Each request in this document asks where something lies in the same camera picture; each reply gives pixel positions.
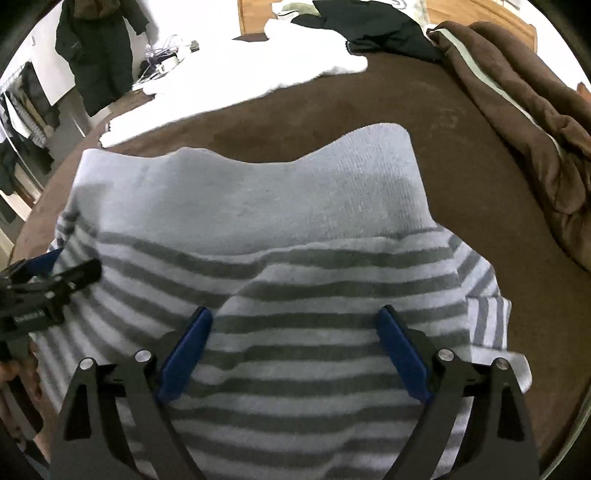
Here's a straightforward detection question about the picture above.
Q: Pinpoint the dark hanging coat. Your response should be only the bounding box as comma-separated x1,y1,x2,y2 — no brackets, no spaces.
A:
54,0,151,117

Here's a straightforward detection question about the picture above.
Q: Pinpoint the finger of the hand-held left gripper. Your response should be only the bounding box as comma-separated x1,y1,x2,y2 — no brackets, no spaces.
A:
25,248,64,278
9,257,103,301

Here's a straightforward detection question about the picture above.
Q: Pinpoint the wooden headboard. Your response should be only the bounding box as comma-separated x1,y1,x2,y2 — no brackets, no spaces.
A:
238,0,539,52

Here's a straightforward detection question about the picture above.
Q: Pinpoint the grey striped sweater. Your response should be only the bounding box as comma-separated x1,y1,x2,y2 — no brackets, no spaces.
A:
32,122,533,480

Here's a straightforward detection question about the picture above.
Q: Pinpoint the white cloth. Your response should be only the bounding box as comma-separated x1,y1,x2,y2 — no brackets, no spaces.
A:
99,16,370,149

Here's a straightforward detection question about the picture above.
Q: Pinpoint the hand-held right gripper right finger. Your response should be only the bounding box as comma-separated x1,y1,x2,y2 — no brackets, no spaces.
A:
377,305,541,480

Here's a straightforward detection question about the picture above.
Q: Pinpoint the clothes rack with garments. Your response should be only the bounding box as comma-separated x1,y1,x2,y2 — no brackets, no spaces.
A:
0,60,62,222

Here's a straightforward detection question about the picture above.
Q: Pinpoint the brown fleece blanket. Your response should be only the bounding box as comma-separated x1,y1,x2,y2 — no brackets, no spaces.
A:
427,21,591,278

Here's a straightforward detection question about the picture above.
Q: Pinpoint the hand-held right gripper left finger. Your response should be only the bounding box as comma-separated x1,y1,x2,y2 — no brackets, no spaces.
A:
48,306,214,480

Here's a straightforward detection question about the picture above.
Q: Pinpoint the tangle of cables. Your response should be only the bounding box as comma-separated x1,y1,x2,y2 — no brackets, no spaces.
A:
136,33,202,85

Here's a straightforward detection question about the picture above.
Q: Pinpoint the black garment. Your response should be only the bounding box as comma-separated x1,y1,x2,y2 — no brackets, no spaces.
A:
291,0,445,64

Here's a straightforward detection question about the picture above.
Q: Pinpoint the pale green cloth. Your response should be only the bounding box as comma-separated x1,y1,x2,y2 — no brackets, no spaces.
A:
277,0,319,20

